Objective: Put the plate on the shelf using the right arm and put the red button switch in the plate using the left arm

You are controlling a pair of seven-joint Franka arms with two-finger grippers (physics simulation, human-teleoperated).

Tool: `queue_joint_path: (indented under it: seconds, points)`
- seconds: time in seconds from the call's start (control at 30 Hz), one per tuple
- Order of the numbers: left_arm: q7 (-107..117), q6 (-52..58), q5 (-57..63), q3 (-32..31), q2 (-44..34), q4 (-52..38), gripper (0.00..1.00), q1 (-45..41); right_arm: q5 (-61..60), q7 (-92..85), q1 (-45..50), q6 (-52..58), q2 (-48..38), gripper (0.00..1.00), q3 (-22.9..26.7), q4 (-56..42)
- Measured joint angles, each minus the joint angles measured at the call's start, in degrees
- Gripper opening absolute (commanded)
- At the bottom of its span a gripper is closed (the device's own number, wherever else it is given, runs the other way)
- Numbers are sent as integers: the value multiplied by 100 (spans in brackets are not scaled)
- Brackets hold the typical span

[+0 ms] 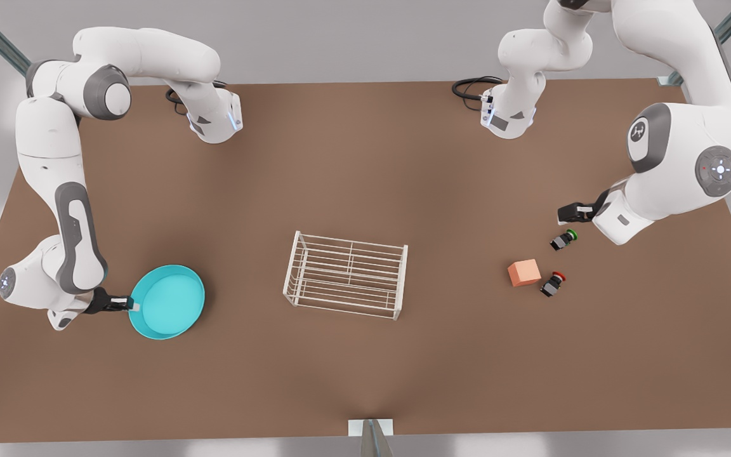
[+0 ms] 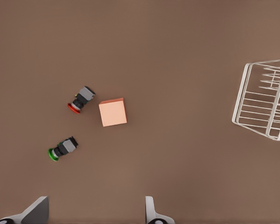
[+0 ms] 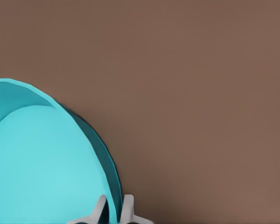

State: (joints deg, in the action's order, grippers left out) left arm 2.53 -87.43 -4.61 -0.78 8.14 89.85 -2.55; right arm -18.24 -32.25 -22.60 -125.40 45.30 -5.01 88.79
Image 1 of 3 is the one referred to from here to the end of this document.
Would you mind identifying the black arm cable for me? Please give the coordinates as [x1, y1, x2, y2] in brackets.
[165, 80, 229, 116]
[452, 76, 506, 112]

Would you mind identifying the white wire shelf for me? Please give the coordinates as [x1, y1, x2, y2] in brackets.
[282, 231, 409, 321]

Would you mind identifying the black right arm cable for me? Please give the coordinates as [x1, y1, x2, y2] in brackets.
[165, 80, 229, 116]

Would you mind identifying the turquoise plate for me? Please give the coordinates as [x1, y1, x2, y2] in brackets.
[128, 265, 206, 340]

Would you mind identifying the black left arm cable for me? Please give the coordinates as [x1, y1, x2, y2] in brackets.
[452, 76, 506, 112]

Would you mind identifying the red button switch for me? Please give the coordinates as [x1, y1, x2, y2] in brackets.
[539, 272, 566, 298]

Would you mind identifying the orange cube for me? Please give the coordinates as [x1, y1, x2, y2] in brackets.
[508, 259, 541, 288]

